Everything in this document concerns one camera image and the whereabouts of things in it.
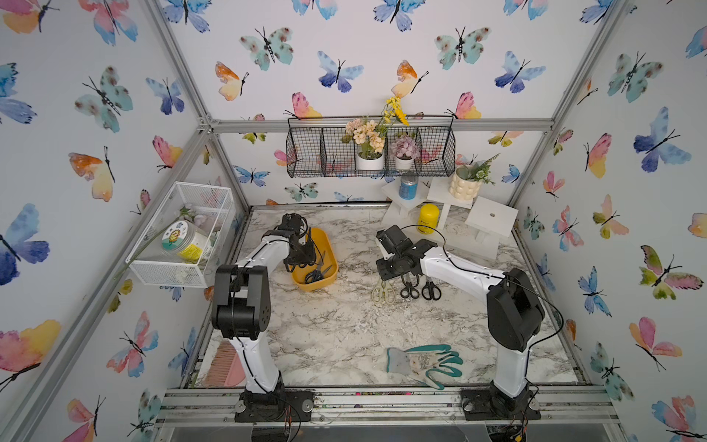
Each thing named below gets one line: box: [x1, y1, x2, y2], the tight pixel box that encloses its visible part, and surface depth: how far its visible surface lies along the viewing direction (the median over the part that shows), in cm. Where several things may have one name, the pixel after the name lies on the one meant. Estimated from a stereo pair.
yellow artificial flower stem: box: [383, 95, 410, 127], surface depth 84 cm
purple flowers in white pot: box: [390, 135, 421, 171], surface depth 91 cm
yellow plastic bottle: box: [417, 202, 441, 235], surface depth 106 cm
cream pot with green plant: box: [449, 152, 500, 202], surface depth 90 cm
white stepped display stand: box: [381, 176, 519, 260], surface depth 105 cm
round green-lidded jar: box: [162, 220, 211, 254], surface depth 66 cm
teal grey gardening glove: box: [386, 344, 464, 391], surface depth 82 cm
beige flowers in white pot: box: [342, 118, 386, 171], surface depth 84 cm
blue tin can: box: [398, 174, 419, 200], surface depth 101 cm
